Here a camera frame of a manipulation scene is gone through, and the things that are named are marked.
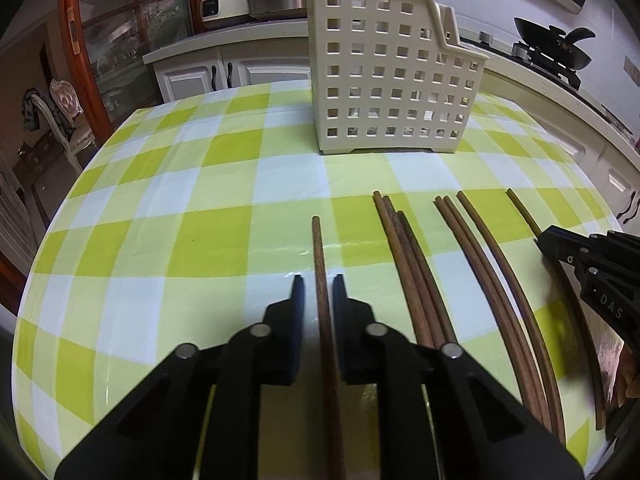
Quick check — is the black gas hob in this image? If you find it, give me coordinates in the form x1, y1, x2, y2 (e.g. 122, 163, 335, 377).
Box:
470, 30, 588, 92

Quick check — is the black wok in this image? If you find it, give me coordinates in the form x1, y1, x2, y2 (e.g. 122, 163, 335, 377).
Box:
513, 17, 597, 72

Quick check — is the ornate white chair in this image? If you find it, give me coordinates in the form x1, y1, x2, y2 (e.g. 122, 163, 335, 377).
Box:
30, 79, 98, 173

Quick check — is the person's right hand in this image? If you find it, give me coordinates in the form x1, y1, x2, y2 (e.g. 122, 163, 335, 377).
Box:
620, 340, 640, 407

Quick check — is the green checked tablecloth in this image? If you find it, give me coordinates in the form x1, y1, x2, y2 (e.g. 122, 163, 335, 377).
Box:
14, 80, 638, 480

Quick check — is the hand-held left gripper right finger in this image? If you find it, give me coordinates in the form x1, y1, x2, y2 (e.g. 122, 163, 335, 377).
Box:
332, 274, 585, 480

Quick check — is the brown wooden chopstick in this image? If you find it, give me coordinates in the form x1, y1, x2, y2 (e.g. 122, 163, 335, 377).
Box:
443, 195, 556, 436
506, 188, 606, 432
456, 191, 568, 443
372, 191, 433, 348
382, 197, 446, 348
311, 216, 347, 480
397, 210, 458, 346
434, 196, 548, 431

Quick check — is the red wooden glass door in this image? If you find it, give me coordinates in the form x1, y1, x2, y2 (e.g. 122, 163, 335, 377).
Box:
57, 0, 206, 133

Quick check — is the dark cloth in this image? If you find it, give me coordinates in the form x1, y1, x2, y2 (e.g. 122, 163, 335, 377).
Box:
21, 87, 48, 133

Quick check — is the white rice cooker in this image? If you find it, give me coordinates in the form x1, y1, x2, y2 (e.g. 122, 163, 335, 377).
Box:
201, 0, 257, 30

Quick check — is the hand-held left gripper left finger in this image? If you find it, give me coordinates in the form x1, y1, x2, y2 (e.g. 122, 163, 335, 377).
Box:
55, 275, 306, 480

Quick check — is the white kitchen cabinet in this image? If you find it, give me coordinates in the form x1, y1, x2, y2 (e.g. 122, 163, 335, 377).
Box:
142, 22, 640, 241

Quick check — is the cream plastic utensil basket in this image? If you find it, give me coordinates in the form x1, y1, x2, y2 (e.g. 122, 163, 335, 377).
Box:
304, 0, 490, 155

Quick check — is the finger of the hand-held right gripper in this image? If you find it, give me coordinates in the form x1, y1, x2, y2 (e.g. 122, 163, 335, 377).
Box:
536, 225, 640, 333
590, 230, 640, 283

